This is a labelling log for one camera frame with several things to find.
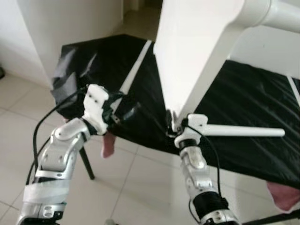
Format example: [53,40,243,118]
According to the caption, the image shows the white plastic table leg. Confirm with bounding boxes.
[244,0,300,33]
[187,124,285,139]

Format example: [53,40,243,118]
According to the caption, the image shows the white plastic table top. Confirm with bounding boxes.
[154,0,272,125]

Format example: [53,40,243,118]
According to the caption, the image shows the pink soft object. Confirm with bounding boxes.
[266,182,300,212]
[102,133,117,159]

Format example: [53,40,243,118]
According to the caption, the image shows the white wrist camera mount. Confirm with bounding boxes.
[174,114,209,146]
[83,84,111,134]

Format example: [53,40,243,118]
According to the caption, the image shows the black table cloth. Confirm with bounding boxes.
[51,33,300,190]

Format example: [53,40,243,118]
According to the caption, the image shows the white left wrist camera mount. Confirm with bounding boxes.
[83,84,111,134]

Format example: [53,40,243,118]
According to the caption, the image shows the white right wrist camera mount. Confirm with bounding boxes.
[174,114,209,146]

